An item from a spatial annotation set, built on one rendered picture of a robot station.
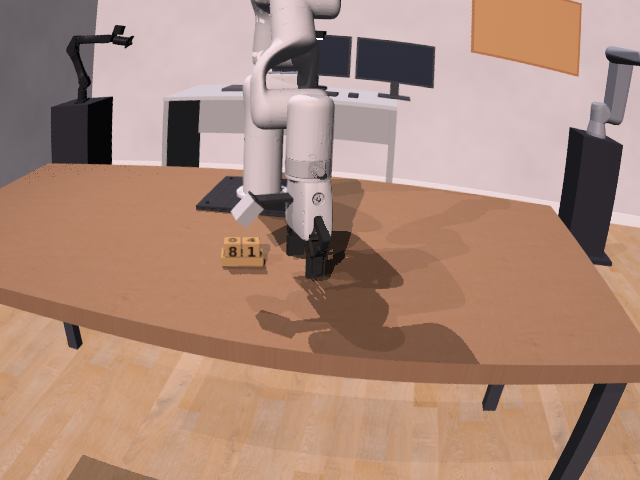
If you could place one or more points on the tan wooden calendar cube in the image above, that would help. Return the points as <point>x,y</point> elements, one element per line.
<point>251,247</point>
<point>232,247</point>

